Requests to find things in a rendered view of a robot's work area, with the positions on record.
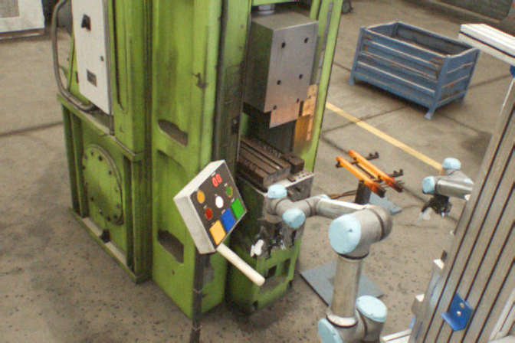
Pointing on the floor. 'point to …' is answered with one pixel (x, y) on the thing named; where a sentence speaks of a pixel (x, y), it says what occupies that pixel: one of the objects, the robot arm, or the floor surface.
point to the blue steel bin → (414, 63)
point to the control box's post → (198, 295)
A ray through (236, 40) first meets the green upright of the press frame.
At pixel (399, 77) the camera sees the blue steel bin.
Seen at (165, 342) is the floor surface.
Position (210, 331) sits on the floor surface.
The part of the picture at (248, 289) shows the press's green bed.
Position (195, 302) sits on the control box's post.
